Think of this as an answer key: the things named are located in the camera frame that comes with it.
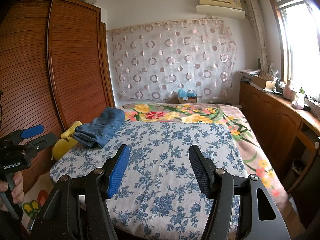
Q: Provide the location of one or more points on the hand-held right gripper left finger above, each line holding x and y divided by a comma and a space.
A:
118, 172

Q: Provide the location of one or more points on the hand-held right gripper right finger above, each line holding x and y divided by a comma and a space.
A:
201, 172

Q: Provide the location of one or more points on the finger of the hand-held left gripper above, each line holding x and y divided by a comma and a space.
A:
45, 140
32, 131

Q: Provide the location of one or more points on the blue denim pants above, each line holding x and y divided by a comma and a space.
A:
102, 126

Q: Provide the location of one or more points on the person's left hand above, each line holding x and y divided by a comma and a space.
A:
18, 187

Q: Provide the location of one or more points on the yellow pillow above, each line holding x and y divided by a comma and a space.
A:
65, 145

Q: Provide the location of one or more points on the blue floral cloth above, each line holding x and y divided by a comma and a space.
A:
170, 150

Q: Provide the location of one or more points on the bed with floral bedspread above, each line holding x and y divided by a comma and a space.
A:
200, 112

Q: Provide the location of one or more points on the wooden slatted wardrobe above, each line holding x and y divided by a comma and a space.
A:
62, 67

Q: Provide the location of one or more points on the cardboard box with blue packs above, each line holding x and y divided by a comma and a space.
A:
187, 97

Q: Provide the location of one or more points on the wooden side cabinet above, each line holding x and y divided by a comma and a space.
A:
272, 120

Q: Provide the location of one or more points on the round waste bin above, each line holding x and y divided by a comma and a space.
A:
299, 167

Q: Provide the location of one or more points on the stack of papers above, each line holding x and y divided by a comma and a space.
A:
248, 74

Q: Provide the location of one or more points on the open cardboard box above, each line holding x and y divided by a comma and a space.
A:
263, 81

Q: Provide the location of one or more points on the circle-patterned sheer curtain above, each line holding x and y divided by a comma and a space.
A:
175, 60

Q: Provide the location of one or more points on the pink bottle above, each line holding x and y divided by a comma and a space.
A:
287, 91

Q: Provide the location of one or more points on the green-capped bottle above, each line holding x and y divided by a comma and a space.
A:
302, 95

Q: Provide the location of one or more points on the white item on wardrobe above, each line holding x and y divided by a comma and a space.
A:
88, 0

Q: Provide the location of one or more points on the patterned window curtain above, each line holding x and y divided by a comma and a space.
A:
258, 27

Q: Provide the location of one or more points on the window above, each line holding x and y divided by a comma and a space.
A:
300, 42

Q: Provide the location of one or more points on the wall air conditioner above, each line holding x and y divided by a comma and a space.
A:
220, 6

